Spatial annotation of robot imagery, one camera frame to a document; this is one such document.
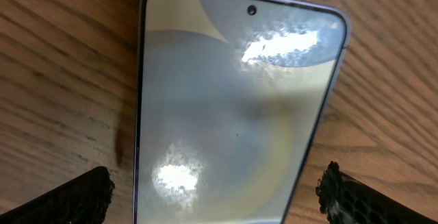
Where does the Samsung Galaxy smartphone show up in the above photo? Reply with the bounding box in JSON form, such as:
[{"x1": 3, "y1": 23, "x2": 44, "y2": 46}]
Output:
[{"x1": 133, "y1": 0, "x2": 350, "y2": 223}]

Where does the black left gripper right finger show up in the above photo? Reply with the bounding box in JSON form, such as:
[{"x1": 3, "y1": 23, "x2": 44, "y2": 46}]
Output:
[{"x1": 315, "y1": 162, "x2": 437, "y2": 224}]

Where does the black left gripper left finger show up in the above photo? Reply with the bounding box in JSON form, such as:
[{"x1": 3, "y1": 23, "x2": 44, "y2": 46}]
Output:
[{"x1": 1, "y1": 166, "x2": 115, "y2": 224}]

